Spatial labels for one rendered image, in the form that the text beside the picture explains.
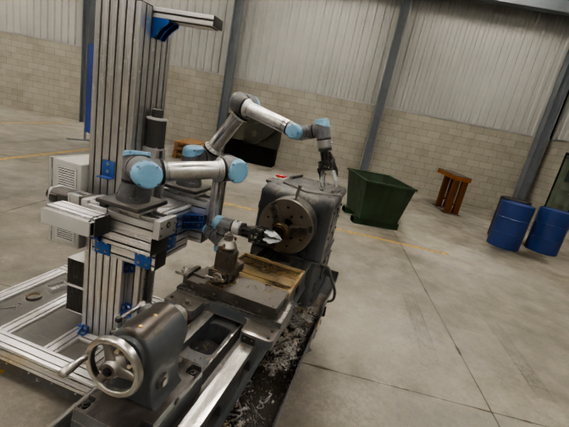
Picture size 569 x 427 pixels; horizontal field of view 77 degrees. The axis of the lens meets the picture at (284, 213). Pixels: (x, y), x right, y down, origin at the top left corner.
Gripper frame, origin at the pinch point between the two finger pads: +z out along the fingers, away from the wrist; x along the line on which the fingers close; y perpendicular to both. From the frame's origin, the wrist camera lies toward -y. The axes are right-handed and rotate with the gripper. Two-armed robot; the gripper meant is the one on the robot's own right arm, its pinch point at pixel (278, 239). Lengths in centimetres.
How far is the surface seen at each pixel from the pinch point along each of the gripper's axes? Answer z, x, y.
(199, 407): 10, -21, 89
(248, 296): 3.6, -10.5, 43.4
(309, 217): 9.0, 9.7, -19.4
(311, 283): 16, -35, -35
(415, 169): 123, -32, -1050
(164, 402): 5, -14, 99
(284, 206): -5.7, 12.0, -19.4
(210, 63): -583, 163, -929
